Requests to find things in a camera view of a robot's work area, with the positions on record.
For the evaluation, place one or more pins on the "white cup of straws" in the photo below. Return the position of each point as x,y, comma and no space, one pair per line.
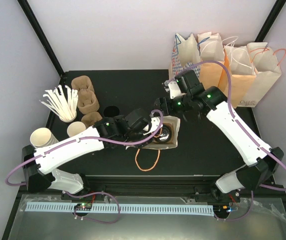
63,106

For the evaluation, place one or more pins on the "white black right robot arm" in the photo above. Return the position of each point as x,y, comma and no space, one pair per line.
187,93

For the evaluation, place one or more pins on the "black paper cup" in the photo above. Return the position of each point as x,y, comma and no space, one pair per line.
111,111

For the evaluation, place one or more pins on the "blue patterned paper bag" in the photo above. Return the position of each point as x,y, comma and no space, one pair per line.
185,53

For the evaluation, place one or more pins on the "brown pulp cup carrier stack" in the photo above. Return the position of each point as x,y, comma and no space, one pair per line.
87,100

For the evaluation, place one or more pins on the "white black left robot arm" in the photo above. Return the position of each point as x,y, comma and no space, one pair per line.
134,130

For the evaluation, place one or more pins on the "beige paper bag orange handles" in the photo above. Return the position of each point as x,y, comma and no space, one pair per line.
267,68

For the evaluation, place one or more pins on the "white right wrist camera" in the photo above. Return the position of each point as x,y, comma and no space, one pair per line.
172,88

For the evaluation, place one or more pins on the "kraft paper cup stack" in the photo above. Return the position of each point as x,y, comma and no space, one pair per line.
42,137

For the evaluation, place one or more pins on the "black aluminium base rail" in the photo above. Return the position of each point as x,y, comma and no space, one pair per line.
197,188

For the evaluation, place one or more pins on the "orange paper bag white handles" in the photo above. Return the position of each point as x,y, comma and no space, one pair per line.
237,60

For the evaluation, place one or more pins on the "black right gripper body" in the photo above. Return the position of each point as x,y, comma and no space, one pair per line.
173,109

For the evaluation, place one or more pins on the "cream paper bag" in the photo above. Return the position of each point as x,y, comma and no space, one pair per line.
172,122

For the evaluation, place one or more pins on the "brown pulp carrier on table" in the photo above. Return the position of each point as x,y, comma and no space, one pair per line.
91,118

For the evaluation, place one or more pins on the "orange paper bag blue handles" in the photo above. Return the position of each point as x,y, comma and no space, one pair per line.
211,49

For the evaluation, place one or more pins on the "light blue cable duct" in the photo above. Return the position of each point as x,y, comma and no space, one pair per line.
112,208

